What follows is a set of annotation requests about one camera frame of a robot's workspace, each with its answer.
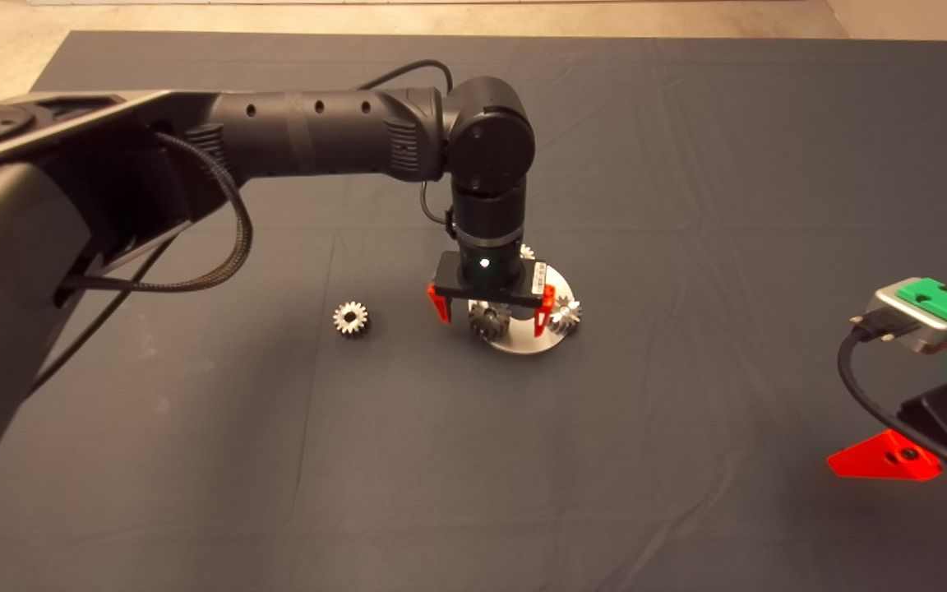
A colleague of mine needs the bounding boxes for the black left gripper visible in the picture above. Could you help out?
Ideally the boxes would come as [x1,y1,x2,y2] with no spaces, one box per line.
[427,243,556,337]

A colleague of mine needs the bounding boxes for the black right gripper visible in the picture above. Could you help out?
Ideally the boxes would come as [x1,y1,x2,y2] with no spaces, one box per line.
[827,385,947,488]

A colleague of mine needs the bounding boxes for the larger steel gear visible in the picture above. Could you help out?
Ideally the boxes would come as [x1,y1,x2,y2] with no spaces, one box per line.
[469,301,513,341]

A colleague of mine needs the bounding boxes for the round metal plate with hole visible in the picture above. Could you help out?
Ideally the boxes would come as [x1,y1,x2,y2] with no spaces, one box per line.
[486,261,580,356]

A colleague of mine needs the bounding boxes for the dark grey table cloth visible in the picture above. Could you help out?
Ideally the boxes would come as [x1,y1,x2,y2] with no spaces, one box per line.
[0,30,947,592]

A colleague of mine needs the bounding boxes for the black right camera cable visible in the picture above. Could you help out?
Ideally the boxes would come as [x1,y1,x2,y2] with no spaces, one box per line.
[838,311,947,482]

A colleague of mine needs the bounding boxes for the silver right camera box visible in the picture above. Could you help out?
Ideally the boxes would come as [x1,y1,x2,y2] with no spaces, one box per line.
[852,280,947,354]

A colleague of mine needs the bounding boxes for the thin black left camera cable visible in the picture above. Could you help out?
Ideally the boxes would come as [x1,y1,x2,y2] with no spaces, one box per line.
[30,59,454,391]

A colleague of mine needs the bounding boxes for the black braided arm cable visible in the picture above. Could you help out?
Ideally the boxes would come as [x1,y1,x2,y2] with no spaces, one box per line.
[58,132,255,294]

